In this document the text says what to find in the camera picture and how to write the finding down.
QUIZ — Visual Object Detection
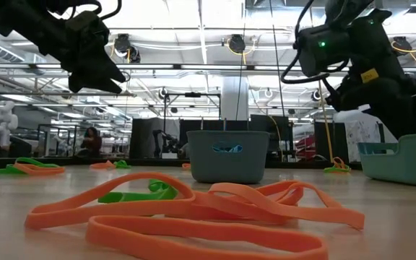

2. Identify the long black cable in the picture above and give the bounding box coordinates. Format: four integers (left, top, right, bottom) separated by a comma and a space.
268, 0, 288, 118

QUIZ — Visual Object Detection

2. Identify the yellow cable tag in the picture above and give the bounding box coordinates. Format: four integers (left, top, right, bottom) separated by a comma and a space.
360, 68, 380, 85

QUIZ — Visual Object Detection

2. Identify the white pillar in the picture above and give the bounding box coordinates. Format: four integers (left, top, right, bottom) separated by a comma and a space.
221, 76, 249, 121

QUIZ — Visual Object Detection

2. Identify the black monitor row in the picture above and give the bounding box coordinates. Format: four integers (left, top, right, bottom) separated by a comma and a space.
178, 118, 251, 133

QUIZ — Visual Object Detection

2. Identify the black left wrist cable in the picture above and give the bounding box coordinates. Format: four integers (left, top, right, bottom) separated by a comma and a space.
48, 0, 123, 22

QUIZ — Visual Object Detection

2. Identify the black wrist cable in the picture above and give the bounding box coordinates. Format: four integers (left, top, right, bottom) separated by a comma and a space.
48, 0, 123, 22
281, 0, 350, 85

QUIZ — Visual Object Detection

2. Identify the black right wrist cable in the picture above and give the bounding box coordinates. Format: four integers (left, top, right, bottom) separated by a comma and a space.
281, 0, 350, 85

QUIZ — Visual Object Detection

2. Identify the blue rubber band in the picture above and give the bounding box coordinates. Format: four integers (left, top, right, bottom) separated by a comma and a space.
213, 144, 243, 153

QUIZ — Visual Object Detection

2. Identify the blue plastic basket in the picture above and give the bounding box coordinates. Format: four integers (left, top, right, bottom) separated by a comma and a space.
186, 130, 270, 184

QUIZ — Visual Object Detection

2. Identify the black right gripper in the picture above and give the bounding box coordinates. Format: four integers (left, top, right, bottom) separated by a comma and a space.
326, 9, 416, 141

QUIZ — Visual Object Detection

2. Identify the white patterned sheet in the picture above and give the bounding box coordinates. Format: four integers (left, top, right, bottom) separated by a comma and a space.
334, 110, 399, 162

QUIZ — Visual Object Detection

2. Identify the yellow cable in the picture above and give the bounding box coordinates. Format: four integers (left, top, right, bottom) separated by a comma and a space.
308, 0, 335, 163

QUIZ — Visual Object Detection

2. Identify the teal plastic basket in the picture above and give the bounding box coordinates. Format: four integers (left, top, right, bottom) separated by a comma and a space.
357, 133, 416, 188

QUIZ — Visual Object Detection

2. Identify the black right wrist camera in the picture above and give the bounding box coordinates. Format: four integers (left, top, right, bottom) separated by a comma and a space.
296, 24, 350, 79

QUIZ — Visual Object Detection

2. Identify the person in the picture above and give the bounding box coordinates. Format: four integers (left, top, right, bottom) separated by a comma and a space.
79, 126, 103, 158

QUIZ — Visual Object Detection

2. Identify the black partition panel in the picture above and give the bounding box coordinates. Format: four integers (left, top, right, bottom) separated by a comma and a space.
129, 117, 187, 160
314, 121, 350, 162
249, 114, 294, 162

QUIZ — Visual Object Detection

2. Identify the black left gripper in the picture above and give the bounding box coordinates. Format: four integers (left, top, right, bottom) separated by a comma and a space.
35, 9, 127, 95

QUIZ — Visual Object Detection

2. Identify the red object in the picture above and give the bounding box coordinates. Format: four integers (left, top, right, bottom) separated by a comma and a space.
294, 133, 317, 162

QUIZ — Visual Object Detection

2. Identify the black stand frame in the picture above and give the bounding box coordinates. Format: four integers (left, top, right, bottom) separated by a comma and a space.
162, 92, 222, 160

